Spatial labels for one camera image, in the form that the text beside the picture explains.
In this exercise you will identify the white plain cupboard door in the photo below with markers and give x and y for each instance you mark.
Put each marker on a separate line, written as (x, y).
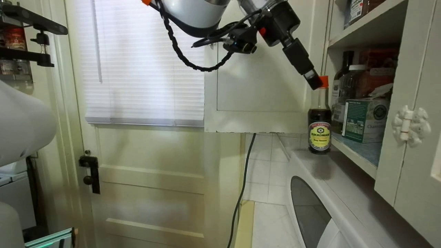
(262, 92)

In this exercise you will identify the white cupboard with shelves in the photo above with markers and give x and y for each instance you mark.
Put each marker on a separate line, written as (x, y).
(349, 154)

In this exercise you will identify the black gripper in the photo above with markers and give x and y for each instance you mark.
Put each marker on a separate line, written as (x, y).
(280, 23)

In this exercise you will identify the soy sauce bottle red cap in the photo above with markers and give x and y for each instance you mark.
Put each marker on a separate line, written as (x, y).
(320, 133)

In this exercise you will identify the black stand post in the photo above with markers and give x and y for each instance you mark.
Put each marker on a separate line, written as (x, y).
(36, 198)

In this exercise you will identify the green carton box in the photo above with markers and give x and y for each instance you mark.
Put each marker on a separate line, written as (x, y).
(360, 119)

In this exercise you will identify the white rounded base cover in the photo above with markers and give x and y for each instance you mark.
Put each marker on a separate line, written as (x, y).
(8, 228)

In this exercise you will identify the white cupboard door ornate latch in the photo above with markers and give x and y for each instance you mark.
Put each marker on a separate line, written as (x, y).
(413, 70)

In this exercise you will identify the grey metal rail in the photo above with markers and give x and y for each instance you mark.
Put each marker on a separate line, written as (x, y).
(50, 236)

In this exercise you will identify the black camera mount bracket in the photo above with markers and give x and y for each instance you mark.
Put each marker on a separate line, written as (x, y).
(28, 19)

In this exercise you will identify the brown food packet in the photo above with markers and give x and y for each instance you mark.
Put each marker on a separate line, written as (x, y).
(379, 70)

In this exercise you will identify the tall dark bottle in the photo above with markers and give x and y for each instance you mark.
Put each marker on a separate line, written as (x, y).
(345, 87)

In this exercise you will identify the glass jar grey lid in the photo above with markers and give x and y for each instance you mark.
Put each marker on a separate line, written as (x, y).
(358, 81)

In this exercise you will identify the cream panelled door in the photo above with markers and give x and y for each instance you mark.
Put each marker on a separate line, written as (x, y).
(152, 211)

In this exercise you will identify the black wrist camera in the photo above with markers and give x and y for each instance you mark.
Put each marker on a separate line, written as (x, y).
(241, 43)

